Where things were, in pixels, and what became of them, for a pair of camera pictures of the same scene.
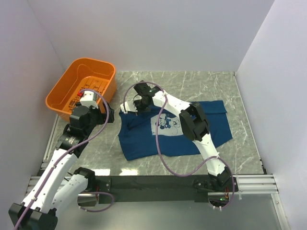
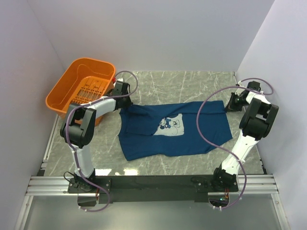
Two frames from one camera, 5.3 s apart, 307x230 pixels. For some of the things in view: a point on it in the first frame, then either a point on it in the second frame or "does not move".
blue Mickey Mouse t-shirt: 138,134 does not move
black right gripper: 135,102 → 231,107
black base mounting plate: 151,189 does not move
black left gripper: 102,116 → 128,103
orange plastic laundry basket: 82,74 does not move
